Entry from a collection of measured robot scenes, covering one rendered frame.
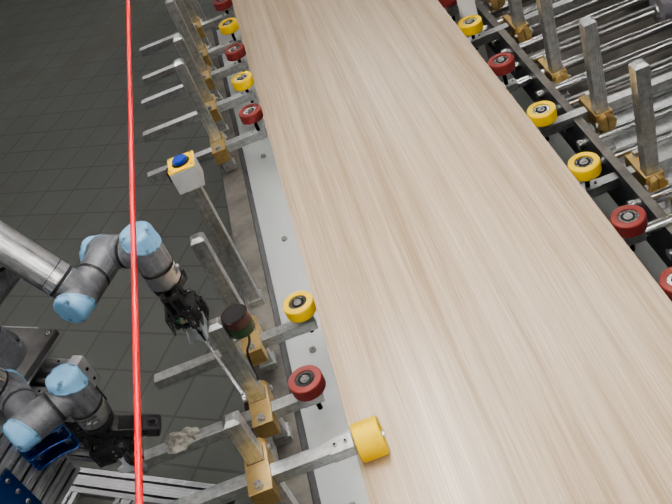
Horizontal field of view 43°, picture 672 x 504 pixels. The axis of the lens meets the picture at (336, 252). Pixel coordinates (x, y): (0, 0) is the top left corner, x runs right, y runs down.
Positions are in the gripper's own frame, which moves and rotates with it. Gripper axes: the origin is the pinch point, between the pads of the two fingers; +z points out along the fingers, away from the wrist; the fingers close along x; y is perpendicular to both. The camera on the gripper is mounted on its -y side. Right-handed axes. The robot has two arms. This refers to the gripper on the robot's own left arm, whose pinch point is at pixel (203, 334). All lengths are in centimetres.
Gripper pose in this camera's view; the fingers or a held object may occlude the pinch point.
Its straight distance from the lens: 205.4
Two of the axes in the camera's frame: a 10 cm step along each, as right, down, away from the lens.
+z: 3.1, 7.1, 6.2
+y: 1.9, 6.0, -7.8
